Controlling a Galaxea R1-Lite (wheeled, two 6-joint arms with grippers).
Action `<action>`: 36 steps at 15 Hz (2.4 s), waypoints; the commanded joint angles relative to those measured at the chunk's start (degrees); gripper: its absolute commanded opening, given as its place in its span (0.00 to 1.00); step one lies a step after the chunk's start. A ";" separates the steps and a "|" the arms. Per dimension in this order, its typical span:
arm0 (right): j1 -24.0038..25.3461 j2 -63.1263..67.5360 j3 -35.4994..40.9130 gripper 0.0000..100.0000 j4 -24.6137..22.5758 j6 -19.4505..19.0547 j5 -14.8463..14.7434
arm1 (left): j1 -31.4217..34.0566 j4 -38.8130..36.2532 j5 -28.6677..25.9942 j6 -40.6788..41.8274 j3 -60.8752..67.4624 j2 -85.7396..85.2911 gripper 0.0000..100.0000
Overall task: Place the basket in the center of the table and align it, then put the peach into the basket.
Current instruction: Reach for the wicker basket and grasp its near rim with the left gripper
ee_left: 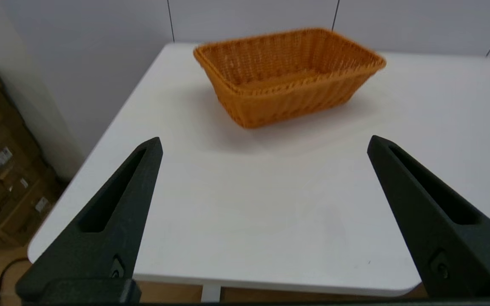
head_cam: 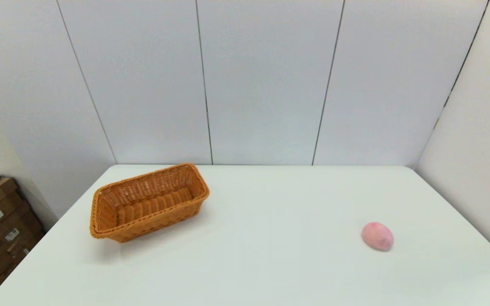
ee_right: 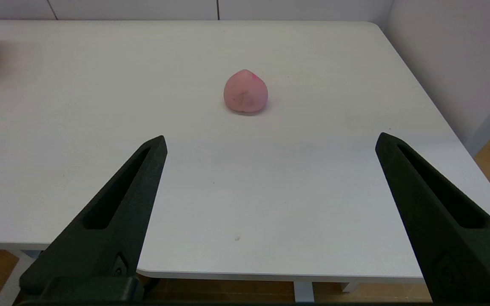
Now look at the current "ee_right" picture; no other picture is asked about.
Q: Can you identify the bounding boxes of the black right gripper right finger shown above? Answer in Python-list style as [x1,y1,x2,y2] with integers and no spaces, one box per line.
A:
[375,132,490,303]

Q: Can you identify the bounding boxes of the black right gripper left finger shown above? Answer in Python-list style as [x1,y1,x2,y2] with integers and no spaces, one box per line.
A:
[19,135,168,296]

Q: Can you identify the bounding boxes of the pink peach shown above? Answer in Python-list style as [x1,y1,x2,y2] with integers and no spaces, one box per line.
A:
[223,69,268,113]

